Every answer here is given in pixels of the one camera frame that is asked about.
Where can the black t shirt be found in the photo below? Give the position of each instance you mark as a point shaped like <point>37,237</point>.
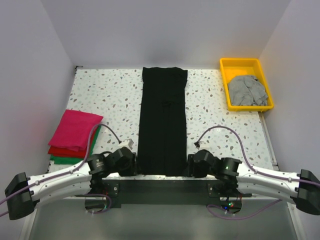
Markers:
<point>162,137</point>

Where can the pink folded t shirt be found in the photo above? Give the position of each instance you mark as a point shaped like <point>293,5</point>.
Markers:
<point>74,129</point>

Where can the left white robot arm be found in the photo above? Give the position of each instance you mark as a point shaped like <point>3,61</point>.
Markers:
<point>26,193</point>

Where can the yellow plastic bin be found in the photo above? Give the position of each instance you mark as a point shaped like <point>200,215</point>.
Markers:
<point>233,67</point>

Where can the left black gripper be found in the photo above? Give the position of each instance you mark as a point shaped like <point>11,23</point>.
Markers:
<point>132,170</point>

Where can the grey t shirt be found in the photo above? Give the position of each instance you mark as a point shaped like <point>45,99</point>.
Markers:
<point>246,90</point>

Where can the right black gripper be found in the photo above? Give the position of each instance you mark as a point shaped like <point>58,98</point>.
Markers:
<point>190,169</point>

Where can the aluminium frame rail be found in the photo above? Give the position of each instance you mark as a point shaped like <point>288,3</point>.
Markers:
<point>250,126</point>

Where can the green folded t shirt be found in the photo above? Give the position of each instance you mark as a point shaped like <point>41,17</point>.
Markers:
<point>66,160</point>

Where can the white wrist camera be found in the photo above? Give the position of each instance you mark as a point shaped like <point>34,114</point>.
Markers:
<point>128,143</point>
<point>200,145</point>

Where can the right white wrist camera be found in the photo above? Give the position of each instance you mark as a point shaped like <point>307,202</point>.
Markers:
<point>200,145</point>

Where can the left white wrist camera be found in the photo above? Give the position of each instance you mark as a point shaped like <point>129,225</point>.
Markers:
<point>128,143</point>

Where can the red folded t shirt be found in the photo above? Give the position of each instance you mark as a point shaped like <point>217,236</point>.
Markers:
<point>64,152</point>

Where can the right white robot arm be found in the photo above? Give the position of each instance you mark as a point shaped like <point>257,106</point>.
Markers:
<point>237,178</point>

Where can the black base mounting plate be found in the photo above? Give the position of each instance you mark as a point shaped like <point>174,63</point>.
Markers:
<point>166,192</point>

